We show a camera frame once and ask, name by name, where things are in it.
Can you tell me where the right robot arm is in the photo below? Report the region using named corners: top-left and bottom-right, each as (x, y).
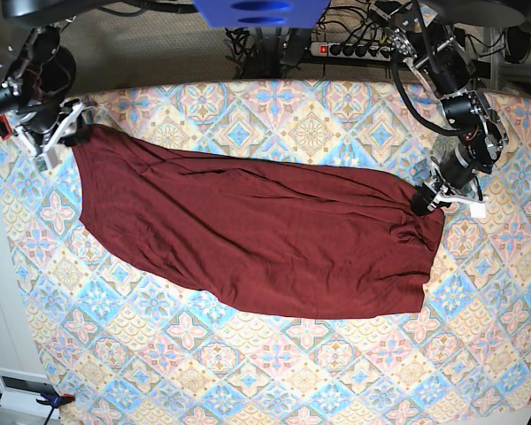
top-left (0, 1), bottom-right (100, 154)

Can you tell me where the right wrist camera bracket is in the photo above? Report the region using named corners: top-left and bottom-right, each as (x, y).
top-left (17, 98), bottom-right (96, 172)

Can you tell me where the maroon t-shirt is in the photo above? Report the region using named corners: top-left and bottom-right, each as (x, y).
top-left (73, 125), bottom-right (445, 320)

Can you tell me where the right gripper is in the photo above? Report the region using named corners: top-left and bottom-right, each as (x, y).
top-left (12, 104), bottom-right (93, 146)

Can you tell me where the left table clamp lower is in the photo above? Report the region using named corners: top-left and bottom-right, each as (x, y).
top-left (0, 390), bottom-right (75, 424)

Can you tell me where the white wall vent panel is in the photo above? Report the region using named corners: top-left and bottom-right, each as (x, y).
top-left (0, 367), bottom-right (56, 419)

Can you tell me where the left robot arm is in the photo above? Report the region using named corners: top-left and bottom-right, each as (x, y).
top-left (374, 1), bottom-right (531, 217)

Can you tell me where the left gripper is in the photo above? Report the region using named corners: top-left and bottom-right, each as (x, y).
top-left (411, 148), bottom-right (480, 216)

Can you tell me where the white power strip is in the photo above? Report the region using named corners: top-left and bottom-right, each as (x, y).
top-left (309, 42), bottom-right (391, 61)

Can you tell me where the left table clamp upper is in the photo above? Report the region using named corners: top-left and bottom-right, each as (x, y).
top-left (0, 115), bottom-right (12, 140)

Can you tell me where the patterned tablecloth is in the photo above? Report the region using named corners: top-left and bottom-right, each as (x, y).
top-left (0, 81), bottom-right (531, 424)

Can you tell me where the black round stool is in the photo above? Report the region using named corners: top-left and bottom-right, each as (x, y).
top-left (54, 46), bottom-right (77, 96)

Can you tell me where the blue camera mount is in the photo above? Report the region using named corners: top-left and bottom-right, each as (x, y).
top-left (193, 0), bottom-right (330, 29)

